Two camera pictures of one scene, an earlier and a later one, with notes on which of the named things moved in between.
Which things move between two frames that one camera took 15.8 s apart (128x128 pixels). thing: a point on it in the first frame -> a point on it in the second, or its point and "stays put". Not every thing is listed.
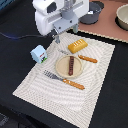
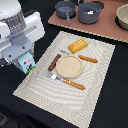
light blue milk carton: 39,54 -> 27,62
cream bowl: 121,18 stays put
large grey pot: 96,7 stays put
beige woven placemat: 67,102 stays put
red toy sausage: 71,65 -> 52,65
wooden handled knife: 80,56 stays put
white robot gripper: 59,15 -> 19,30
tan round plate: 62,66 stays put
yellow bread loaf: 77,46 stays put
